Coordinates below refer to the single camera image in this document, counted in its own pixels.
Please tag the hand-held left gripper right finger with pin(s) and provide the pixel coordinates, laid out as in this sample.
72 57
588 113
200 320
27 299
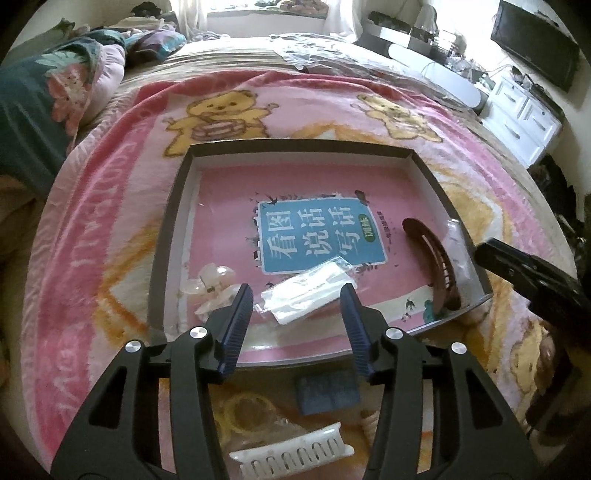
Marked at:
358 327

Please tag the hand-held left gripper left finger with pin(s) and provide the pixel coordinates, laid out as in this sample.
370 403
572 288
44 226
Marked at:
236 323

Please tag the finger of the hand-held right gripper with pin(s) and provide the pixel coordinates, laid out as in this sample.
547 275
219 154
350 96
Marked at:
517 270

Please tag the small blue plastic box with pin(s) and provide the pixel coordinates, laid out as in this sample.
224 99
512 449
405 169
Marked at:
328 392

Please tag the dark-rimmed shallow cardboard box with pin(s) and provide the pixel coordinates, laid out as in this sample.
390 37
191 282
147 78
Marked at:
173 221

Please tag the white comb hair clip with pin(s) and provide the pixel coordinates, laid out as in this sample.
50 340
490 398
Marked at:
286 454

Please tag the clear hair claw clip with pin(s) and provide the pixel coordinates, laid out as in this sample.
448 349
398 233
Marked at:
210 286

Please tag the small clear plastic bag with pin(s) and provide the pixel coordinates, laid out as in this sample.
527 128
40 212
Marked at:
459 254

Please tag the white plastic packet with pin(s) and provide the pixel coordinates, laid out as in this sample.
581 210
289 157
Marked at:
300 295

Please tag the brown hair clip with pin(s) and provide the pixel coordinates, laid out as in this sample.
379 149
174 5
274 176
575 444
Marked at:
438 267

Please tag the pile of dark clothes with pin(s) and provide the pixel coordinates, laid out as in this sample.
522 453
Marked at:
561 203

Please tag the pink book with blue label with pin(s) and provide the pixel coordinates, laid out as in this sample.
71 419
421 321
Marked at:
221 207

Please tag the white drawer cabinet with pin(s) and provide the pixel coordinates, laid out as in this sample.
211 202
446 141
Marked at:
521 122

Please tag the pink printed bear blanket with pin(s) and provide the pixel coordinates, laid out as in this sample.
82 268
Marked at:
106 221

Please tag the white bed footboard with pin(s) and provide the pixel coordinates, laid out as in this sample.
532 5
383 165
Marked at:
443 78

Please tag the black television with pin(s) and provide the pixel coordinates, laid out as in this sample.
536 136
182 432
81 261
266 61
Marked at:
535 44

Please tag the metal shelf with clutter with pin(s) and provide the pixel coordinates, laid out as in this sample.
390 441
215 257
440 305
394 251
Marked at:
401 30

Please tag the clear plastic sheet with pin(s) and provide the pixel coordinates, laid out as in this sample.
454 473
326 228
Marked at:
332 57

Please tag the purple pillow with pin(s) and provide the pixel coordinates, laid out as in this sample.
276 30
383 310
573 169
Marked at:
154 46

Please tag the teal floral quilt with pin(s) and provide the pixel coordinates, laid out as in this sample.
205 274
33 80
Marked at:
32 101

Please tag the white curtain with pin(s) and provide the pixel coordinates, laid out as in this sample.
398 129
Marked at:
189 16

